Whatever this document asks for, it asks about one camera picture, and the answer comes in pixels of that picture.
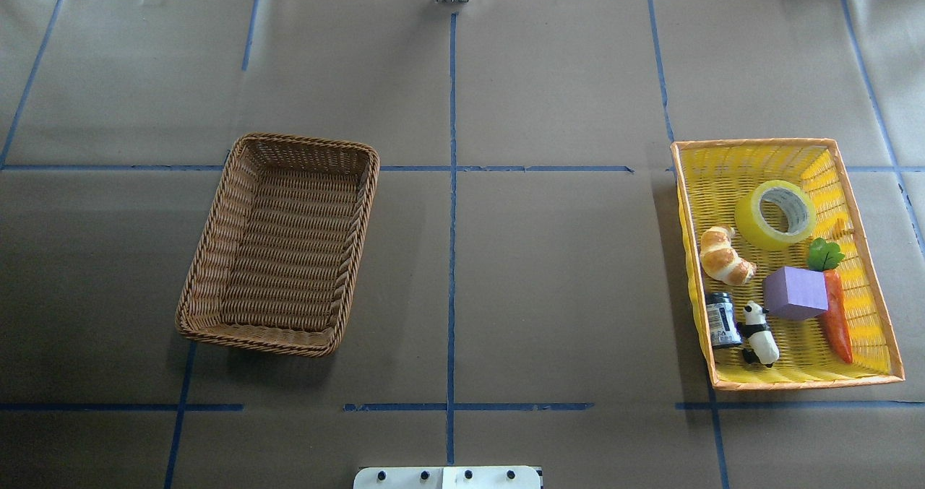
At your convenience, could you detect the yellow plastic basket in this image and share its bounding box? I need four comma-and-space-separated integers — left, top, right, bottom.
671, 138, 905, 391

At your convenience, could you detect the brown wicker basket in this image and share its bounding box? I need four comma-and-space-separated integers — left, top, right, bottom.
175, 133, 380, 358

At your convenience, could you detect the small dark can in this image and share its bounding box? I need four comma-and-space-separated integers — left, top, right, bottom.
705, 292, 743, 350

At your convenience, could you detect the toy croissant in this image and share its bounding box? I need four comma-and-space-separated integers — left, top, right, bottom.
700, 225, 757, 286

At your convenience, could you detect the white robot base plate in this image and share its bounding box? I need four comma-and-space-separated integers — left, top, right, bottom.
353, 465, 544, 488

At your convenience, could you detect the toy carrot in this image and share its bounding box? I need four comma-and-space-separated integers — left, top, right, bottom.
806, 238, 853, 364

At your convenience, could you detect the yellow tape roll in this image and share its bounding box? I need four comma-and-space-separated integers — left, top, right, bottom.
734, 180, 818, 250

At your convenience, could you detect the panda figurine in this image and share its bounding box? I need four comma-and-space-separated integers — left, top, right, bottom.
737, 300, 780, 368

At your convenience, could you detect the purple cube block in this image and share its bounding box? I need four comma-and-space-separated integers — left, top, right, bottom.
762, 267, 829, 321

